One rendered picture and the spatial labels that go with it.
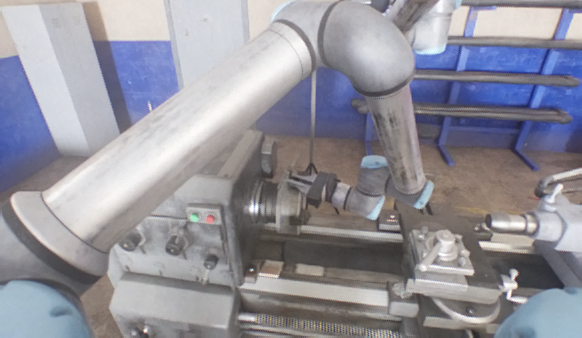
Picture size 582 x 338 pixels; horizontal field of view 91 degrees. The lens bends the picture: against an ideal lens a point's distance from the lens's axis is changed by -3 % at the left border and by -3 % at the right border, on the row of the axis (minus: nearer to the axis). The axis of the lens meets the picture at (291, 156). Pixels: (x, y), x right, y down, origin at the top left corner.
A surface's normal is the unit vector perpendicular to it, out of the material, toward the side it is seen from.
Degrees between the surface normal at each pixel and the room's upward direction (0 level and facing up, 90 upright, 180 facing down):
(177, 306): 32
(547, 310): 5
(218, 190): 45
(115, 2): 90
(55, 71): 90
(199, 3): 90
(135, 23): 90
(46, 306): 5
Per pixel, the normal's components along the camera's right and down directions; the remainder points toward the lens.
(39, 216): 0.50, -0.78
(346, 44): -0.42, 0.37
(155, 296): -0.08, -0.49
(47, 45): -0.15, 0.48
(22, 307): 0.05, -0.84
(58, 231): 0.73, -0.56
